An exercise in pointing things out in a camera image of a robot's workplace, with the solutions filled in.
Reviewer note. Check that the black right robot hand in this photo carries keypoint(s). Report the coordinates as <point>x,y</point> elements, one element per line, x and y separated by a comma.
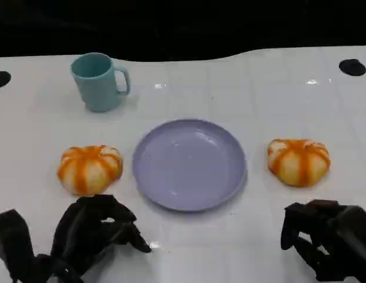
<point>348,233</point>

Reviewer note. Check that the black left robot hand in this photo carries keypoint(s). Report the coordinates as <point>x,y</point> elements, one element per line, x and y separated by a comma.
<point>79,233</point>

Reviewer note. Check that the orange and white bread roll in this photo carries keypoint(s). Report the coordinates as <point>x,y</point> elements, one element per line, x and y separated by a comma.
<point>90,169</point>
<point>298,162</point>

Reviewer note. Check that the lilac plate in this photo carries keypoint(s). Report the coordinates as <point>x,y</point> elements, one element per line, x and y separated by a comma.
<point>189,165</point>

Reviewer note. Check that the pale green mug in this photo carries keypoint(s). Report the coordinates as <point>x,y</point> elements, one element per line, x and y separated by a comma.
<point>96,85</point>

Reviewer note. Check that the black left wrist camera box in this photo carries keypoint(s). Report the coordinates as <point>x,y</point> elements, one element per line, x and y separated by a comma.
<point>11,238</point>

